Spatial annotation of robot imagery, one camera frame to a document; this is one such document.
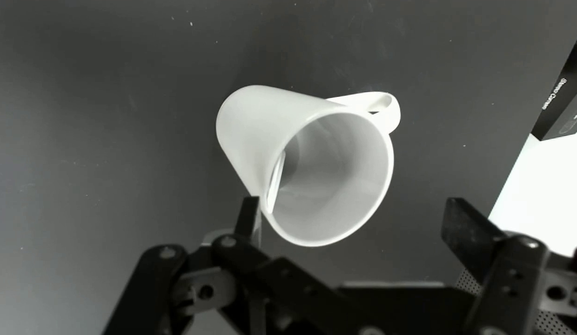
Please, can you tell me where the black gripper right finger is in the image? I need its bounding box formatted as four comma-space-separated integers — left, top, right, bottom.
441, 196, 505, 282

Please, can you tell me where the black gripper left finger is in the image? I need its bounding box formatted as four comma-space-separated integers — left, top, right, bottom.
235, 196, 261, 245

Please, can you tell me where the white ceramic mug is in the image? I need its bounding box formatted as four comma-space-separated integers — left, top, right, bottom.
216, 85, 402, 247

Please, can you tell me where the small black box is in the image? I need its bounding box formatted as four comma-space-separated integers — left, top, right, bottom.
533, 42, 577, 139

